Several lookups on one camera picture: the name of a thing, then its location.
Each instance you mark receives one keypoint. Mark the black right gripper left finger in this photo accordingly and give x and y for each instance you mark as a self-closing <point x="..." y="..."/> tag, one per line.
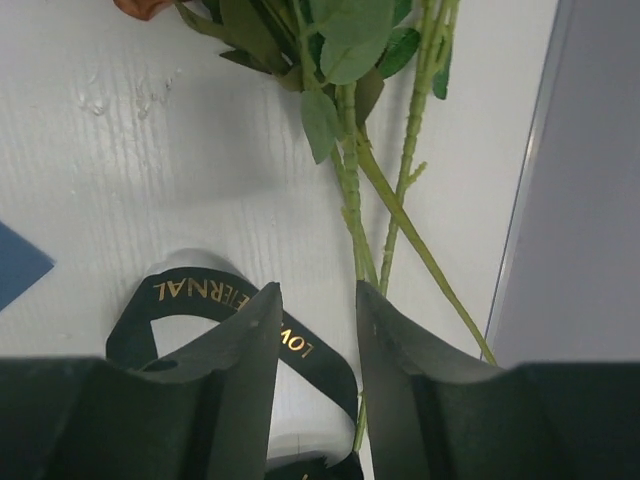
<point x="202" y="412"/>

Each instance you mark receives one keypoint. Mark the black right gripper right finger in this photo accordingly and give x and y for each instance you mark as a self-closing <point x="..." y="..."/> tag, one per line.
<point x="436" y="412"/>

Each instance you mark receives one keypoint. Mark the black ribbon gold lettering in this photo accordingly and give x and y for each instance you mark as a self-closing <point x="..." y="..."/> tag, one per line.
<point x="316" y="396"/>

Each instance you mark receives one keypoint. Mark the blue wrapping paper sheet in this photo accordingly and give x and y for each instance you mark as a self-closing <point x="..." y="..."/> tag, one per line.
<point x="22" y="265"/>

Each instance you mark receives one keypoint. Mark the fake flower stem pink roses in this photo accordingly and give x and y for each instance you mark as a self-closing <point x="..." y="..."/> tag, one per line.
<point x="339" y="43"/>

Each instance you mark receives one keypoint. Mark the fake flower stem pink bloom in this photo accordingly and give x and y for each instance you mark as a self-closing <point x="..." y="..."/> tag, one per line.
<point x="344" y="168"/>

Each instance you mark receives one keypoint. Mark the fake flower stem orange blooms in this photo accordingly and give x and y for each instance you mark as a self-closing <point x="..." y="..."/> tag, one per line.
<point x="437" y="29"/>

